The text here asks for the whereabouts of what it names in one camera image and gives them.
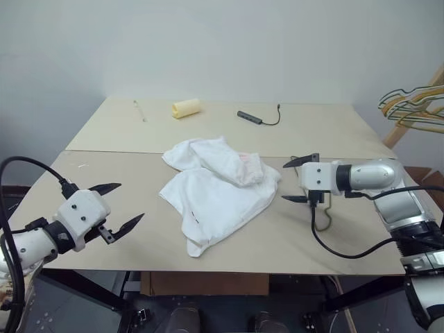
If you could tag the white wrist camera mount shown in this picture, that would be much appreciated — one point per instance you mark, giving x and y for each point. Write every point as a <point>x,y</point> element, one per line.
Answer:
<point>83,208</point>
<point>317,177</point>

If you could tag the brown cardboard box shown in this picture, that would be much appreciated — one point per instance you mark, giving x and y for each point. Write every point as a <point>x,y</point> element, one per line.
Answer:
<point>421,177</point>

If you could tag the black floor plate white marks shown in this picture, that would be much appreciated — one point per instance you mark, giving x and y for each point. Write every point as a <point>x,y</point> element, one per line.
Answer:
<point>52,312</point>
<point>374,305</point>

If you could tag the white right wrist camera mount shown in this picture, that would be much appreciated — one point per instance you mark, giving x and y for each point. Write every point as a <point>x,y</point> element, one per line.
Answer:
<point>317,177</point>

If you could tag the light wooden floor slat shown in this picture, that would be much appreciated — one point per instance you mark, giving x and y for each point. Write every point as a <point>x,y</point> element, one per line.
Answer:
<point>349,320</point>

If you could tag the light wooden clothes rack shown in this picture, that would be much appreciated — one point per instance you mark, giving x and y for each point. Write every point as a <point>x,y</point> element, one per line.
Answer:
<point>399,133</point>

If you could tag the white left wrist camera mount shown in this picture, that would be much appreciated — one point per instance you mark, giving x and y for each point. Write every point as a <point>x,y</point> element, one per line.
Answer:
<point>83,208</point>

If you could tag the black metal table frame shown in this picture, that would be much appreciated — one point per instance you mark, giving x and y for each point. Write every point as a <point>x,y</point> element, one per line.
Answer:
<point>104,300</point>

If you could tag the pale yellow foam roll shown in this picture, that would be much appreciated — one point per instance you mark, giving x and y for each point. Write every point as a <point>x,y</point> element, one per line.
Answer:
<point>185,108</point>

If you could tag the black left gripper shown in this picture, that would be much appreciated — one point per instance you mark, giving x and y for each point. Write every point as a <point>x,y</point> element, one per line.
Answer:
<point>93,235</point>

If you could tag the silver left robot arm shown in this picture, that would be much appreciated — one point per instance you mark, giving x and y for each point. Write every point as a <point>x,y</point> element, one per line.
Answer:
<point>31,244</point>

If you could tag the white garment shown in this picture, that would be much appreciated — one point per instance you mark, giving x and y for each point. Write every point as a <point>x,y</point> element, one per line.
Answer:
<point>215,194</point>

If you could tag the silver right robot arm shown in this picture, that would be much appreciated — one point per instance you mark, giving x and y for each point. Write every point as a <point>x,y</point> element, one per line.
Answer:
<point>374,173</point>

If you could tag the flat brown cardboard sheet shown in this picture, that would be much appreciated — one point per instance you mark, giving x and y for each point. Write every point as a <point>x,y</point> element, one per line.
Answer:
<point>204,282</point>

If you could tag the thin pale stick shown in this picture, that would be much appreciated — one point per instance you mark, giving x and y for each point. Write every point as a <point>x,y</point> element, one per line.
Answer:
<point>140,111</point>

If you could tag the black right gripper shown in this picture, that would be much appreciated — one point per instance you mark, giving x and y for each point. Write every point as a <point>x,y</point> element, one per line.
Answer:
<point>315,198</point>

